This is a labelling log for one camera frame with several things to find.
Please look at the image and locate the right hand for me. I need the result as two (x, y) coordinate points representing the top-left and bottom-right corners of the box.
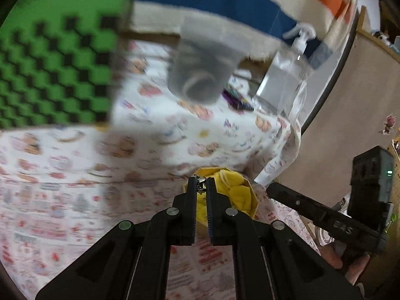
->
(319, 244), (370, 285)

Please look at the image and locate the box with yellow cloth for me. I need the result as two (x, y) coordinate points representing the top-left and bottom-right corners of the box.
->
(194, 167), (258, 239)

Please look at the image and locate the teddy bear print cloth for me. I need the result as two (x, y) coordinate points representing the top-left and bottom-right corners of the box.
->
(1, 41), (301, 186)

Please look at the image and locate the clear spray bottle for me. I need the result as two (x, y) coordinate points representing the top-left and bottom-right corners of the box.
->
(252, 22), (317, 123)

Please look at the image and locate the translucent plastic cup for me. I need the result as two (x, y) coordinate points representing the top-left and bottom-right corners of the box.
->
(167, 15), (250, 105)

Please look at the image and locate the green black checkered tissue box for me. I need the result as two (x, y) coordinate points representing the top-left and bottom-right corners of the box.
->
(1, 0), (127, 129)

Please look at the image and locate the striped Paris blanket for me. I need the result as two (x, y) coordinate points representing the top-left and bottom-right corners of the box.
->
(129, 0), (357, 70)

